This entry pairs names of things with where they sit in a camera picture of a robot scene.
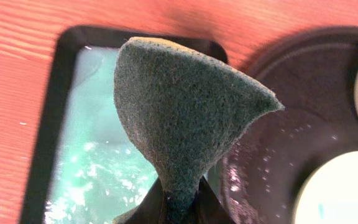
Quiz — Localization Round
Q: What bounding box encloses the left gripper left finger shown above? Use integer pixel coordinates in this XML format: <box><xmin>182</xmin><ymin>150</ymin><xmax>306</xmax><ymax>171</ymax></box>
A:
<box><xmin>112</xmin><ymin>178</ymin><xmax>168</xmax><ymax>224</ymax></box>

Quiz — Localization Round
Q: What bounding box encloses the black rectangular water tray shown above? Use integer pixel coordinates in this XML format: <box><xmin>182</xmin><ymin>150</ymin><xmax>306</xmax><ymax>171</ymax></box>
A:
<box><xmin>17</xmin><ymin>25</ymin><xmax>229</xmax><ymax>224</ymax></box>

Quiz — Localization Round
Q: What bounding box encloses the round black serving tray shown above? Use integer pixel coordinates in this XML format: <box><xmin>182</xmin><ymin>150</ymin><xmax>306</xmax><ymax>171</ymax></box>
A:
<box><xmin>221</xmin><ymin>26</ymin><xmax>358</xmax><ymax>223</ymax></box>

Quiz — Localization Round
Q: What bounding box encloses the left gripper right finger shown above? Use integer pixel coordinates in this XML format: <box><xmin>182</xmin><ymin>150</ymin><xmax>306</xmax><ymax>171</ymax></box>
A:
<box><xmin>192</xmin><ymin>177</ymin><xmax>236</xmax><ymax>224</ymax></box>

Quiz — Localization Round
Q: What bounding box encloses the green scrub sponge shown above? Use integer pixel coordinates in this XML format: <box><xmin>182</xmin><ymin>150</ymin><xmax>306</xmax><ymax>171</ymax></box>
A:
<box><xmin>114</xmin><ymin>37</ymin><xmax>283</xmax><ymax>223</ymax></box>

